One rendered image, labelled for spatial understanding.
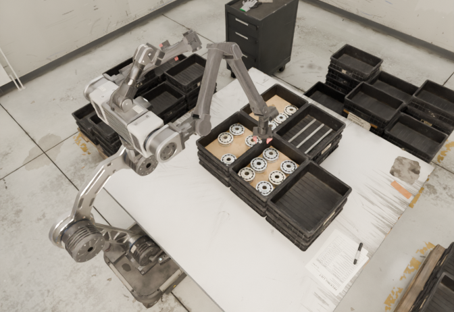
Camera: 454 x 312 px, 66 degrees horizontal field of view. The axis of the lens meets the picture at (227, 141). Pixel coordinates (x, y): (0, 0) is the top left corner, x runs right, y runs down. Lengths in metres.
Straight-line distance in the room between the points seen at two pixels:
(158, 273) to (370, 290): 1.50
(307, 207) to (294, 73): 2.40
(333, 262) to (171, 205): 1.00
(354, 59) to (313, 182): 1.85
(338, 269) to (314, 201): 0.38
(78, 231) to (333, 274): 1.35
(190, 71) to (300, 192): 1.81
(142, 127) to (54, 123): 2.60
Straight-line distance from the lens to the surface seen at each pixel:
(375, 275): 2.95
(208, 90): 1.59
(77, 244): 1.96
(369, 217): 2.30
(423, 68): 4.77
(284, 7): 3.64
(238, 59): 1.66
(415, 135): 3.32
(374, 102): 3.31
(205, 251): 2.08
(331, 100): 3.55
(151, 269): 2.58
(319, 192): 2.15
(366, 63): 3.72
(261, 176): 2.17
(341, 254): 2.14
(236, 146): 2.30
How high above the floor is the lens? 2.60
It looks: 49 degrees down
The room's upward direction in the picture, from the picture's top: 2 degrees counter-clockwise
